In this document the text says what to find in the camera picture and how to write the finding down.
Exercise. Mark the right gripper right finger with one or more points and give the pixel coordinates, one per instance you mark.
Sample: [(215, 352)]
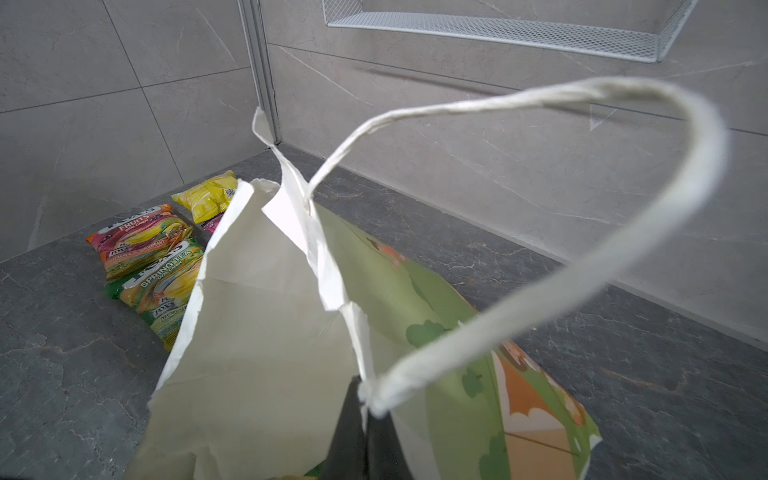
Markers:
[(385, 457)]

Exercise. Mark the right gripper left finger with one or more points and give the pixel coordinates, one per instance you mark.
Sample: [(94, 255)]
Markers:
[(347, 455)]

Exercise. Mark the floral paper bag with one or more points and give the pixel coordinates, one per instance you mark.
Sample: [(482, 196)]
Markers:
[(291, 302)]

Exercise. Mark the green apple candy packet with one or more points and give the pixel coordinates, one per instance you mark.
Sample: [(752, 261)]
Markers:
[(160, 292)]

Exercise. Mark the purple snack packet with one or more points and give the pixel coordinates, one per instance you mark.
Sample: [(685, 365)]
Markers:
[(211, 225)]

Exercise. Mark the yellow snack packet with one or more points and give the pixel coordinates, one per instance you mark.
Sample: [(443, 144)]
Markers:
[(210, 198)]

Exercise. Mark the orange blackcurrant candy packet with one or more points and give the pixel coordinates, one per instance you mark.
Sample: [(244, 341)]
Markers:
[(138, 240)]

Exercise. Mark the aluminium frame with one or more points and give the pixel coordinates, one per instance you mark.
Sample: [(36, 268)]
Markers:
[(257, 46)]

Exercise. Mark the white wire mesh basket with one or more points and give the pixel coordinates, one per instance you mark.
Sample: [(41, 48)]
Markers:
[(613, 43)]

